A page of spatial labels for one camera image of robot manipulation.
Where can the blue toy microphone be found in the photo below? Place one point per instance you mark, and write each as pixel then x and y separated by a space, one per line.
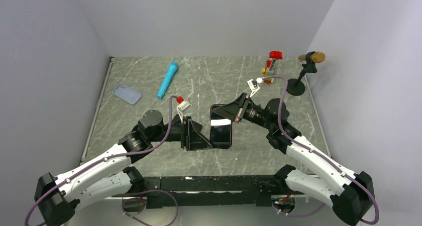
pixel 173 67

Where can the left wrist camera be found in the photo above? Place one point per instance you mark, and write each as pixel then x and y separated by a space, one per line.
pixel 182 107

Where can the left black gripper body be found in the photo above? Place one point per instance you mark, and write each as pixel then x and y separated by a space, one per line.
pixel 183 133

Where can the purple phone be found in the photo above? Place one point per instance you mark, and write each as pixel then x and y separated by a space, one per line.
pixel 220 130

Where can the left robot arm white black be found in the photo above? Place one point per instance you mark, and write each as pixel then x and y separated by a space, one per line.
pixel 111 173

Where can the lilac phone case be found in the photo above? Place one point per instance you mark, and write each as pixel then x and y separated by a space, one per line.
pixel 127 94

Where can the colourful toy brick stack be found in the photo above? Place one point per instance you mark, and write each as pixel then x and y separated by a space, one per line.
pixel 269 68

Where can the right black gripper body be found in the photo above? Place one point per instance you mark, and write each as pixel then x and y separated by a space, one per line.
pixel 254 114

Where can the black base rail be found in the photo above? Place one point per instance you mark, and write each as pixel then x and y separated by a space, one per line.
pixel 258 190

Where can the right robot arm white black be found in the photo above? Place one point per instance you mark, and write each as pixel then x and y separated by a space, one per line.
pixel 349 194

